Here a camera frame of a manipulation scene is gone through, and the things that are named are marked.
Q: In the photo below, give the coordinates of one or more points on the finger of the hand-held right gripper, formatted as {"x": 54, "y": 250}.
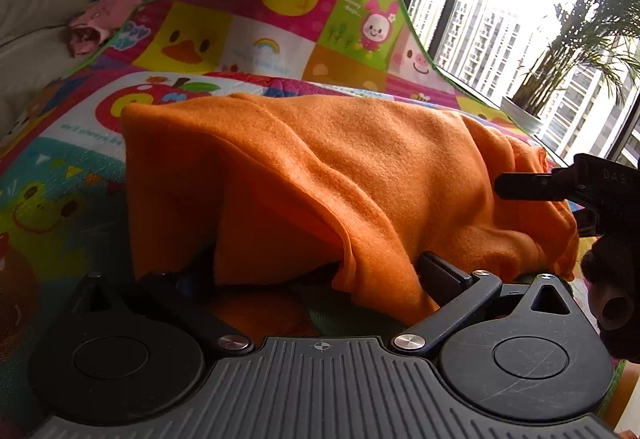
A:
{"x": 525, "y": 186}

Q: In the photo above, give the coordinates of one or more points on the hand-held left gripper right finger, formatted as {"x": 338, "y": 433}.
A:
{"x": 440, "y": 274}

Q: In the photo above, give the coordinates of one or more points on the pink garment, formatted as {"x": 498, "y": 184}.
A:
{"x": 97, "y": 21}

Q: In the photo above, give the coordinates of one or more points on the white sofa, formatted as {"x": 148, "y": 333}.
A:
{"x": 35, "y": 24}

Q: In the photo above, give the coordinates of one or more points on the orange pumpkin costume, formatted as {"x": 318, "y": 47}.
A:
{"x": 325, "y": 159}

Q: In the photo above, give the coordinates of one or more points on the potted palm in white pot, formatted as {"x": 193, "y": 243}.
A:
{"x": 590, "y": 34}

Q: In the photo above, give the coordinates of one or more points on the colourful cartoon play mat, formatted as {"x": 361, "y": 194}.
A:
{"x": 210, "y": 39}

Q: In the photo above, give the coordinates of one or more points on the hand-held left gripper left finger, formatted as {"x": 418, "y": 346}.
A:
{"x": 172, "y": 293}

